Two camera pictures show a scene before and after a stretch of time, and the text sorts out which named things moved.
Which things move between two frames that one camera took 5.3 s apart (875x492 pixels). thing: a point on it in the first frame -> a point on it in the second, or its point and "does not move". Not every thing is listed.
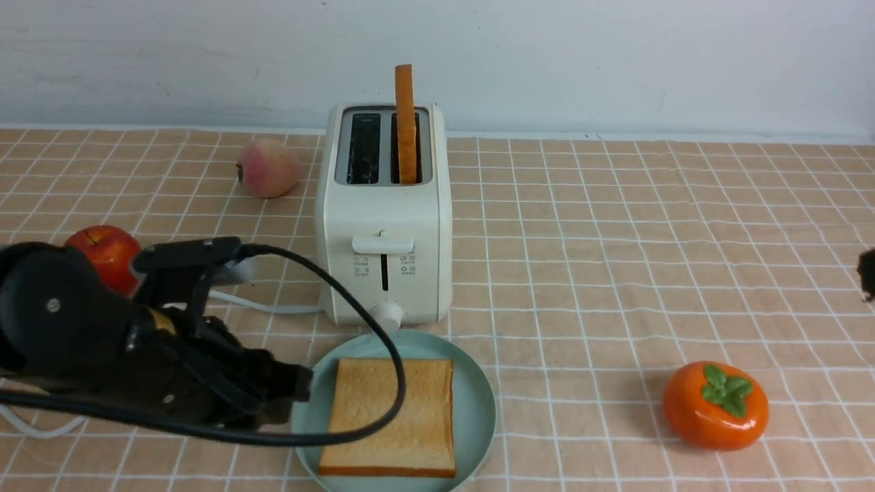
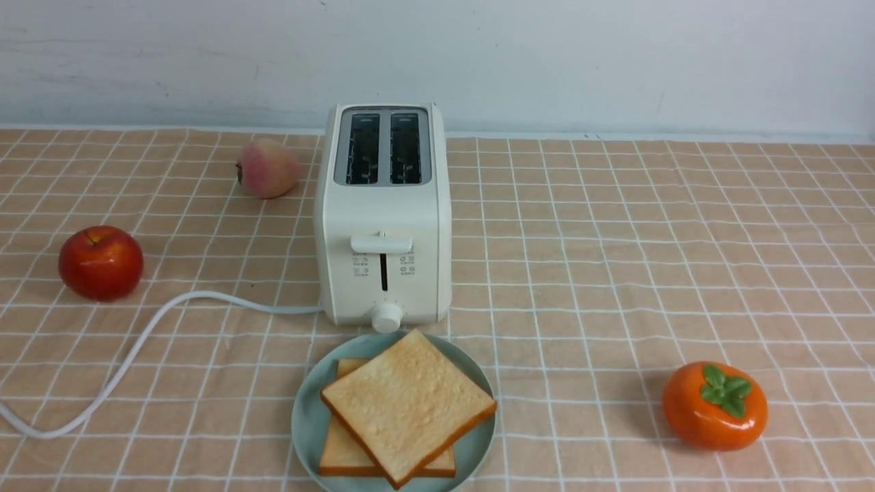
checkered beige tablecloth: x=650 y=313 does not move
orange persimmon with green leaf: x=714 y=406 does not move
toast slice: x=406 y=126 -> x=407 y=405
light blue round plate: x=475 y=408 does not move
